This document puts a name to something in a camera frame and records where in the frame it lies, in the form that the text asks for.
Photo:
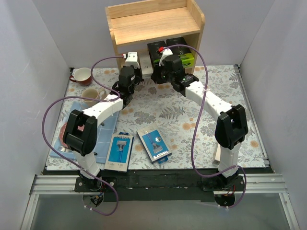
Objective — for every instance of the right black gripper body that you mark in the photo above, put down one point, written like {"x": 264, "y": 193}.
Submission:
{"x": 158, "y": 75}

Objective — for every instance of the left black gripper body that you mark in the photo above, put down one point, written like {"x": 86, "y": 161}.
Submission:
{"x": 138, "y": 72}

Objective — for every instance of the white Harry's razor box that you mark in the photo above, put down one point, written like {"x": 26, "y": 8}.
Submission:
{"x": 145, "y": 64}

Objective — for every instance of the green black Gillette razor box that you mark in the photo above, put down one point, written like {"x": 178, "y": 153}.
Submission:
{"x": 183, "y": 52}
{"x": 153, "y": 49}

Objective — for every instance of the blue Harry's razor pack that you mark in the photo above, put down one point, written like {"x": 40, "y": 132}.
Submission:
{"x": 154, "y": 143}
{"x": 119, "y": 152}

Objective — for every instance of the long white Harry's box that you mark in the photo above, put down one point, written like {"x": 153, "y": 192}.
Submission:
{"x": 217, "y": 155}

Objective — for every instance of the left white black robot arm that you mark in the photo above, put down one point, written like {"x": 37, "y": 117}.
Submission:
{"x": 82, "y": 143}

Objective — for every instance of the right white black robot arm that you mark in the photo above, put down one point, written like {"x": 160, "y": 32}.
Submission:
{"x": 231, "y": 123}

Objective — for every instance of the wooden two-tier shelf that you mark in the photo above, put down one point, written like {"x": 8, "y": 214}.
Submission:
{"x": 154, "y": 20}

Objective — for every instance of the cream ceramic mug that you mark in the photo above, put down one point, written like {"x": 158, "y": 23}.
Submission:
{"x": 93, "y": 94}

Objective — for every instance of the red ceramic mug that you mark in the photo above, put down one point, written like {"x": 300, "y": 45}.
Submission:
{"x": 82, "y": 76}

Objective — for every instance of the blue checked cloth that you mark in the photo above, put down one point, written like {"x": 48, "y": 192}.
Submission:
{"x": 104, "y": 132}

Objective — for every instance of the floral patterned tablecloth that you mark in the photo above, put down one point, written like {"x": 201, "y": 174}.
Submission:
{"x": 176, "y": 118}

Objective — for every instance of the pink dotted plate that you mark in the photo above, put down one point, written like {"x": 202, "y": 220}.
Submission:
{"x": 62, "y": 130}

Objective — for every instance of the silver fork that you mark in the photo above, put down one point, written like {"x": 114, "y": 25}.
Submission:
{"x": 63, "y": 149}

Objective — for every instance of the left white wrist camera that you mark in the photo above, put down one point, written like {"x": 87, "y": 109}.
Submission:
{"x": 131, "y": 59}

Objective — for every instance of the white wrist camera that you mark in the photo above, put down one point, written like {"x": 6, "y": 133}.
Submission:
{"x": 131, "y": 59}
{"x": 165, "y": 53}

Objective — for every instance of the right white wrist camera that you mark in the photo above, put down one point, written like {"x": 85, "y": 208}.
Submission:
{"x": 165, "y": 53}

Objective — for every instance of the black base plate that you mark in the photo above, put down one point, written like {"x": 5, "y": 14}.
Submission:
{"x": 158, "y": 185}

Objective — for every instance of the aluminium rail frame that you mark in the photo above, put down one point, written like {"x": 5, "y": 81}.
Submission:
{"x": 266, "y": 205}

